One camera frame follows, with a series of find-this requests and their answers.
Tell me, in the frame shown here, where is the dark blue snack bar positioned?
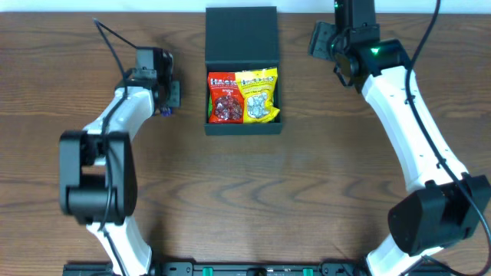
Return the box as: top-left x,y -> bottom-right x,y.
160,107 -> 173,117

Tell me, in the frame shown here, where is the red Hacks candy bag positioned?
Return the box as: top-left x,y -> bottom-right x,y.
208,72 -> 244,124

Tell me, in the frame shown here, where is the yellow Hacks candy bag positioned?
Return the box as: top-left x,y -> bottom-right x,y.
235,67 -> 280,124

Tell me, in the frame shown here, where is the Haribo worms gummy bag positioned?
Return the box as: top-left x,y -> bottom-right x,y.
207,96 -> 213,120

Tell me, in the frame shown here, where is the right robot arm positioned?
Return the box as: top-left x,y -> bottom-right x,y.
309,0 -> 490,275

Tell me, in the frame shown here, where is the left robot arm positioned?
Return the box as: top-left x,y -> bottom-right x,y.
59,47 -> 180,275

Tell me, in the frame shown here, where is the dark green open box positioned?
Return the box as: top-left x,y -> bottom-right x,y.
204,6 -> 283,136

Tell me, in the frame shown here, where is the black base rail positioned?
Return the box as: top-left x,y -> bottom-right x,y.
61,261 -> 370,276

